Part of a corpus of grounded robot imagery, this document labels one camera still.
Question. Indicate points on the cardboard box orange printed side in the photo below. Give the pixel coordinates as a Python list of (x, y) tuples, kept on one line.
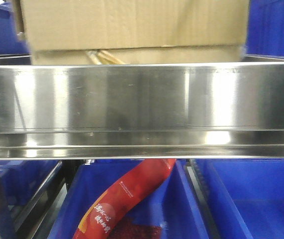
[(82, 32)]

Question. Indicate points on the blue bin centre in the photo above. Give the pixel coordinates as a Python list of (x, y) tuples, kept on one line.
[(145, 199)]

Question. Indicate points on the blue bin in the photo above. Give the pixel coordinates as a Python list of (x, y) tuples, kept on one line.
[(245, 197), (22, 178), (145, 199), (9, 42), (266, 28)]

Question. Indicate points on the red snack bag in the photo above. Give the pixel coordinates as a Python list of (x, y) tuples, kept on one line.
[(123, 195)]

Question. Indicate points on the blue bin lower left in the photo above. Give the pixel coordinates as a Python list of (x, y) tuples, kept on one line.
[(22, 178)]

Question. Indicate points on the blue bin upper right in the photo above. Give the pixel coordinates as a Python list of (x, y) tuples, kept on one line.
[(266, 28)]

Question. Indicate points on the blue bin upper left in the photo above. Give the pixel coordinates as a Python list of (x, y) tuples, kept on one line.
[(9, 42)]

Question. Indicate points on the stainless steel shelf rail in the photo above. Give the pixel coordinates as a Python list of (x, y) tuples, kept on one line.
[(212, 110)]

